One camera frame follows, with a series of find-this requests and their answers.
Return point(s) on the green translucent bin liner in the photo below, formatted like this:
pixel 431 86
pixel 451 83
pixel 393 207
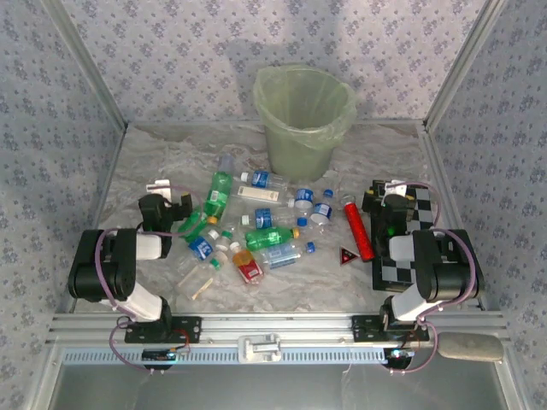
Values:
pixel 261 100

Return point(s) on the metal sheet panel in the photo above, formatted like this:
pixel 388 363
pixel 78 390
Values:
pixel 273 388

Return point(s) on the aluminium side rail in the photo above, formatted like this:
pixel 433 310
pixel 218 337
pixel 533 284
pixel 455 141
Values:
pixel 442 171
pixel 109 171

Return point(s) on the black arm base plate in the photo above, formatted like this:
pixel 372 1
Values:
pixel 363 329
pixel 192 329

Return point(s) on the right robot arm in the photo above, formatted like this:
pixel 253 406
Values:
pixel 448 265

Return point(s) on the white latch bracket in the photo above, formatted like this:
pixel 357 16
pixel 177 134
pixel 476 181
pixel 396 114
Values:
pixel 258 348

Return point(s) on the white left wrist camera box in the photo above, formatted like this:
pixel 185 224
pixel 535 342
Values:
pixel 160 184

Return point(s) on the clear bottle grey cap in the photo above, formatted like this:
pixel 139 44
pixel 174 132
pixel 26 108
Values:
pixel 226 164

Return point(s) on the crushed green bottle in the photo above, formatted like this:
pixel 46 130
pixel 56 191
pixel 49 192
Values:
pixel 190 224

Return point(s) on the white rectangular box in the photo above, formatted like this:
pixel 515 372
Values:
pixel 256 194

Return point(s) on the pale blue label bottle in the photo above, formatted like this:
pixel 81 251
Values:
pixel 280 255

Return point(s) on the clear bottle green white cap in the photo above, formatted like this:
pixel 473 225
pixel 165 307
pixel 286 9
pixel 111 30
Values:
pixel 219 259

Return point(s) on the slim green bottle yellow cap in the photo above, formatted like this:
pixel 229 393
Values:
pixel 218 194

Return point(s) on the red black triangle badge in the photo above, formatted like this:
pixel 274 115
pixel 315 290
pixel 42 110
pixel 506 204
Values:
pixel 348 257

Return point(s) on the pale green plastic bin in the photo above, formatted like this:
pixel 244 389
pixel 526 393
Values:
pixel 299 162

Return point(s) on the stout green bottle yellow cap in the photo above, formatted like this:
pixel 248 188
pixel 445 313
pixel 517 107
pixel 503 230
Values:
pixel 267 238

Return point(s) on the aluminium mounting rail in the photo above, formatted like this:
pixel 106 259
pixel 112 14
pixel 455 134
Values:
pixel 273 326

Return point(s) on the small circuit board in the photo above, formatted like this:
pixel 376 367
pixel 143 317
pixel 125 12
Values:
pixel 158 354
pixel 399 353

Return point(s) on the crushed blue label bottle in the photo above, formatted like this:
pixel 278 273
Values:
pixel 304 195
pixel 322 210

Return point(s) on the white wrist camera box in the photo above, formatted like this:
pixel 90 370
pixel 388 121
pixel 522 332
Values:
pixel 395 187
pixel 160 184

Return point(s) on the black grey chessboard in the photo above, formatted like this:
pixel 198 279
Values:
pixel 423 200

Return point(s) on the red glitter tube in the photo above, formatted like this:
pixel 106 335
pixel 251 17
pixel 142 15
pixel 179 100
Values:
pixel 359 235

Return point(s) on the small white green bottle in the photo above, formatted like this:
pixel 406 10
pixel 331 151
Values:
pixel 222 244

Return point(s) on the grey oval pad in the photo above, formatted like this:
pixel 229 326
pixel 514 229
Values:
pixel 470 347

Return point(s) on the aluminium frame post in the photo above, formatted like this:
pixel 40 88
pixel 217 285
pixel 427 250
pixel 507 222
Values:
pixel 90 64
pixel 462 64

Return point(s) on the red label orange drink bottle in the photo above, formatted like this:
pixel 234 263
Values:
pixel 248 269

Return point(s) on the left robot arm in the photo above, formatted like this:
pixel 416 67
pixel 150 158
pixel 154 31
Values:
pixel 102 265

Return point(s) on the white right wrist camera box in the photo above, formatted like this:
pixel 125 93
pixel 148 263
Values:
pixel 395 187

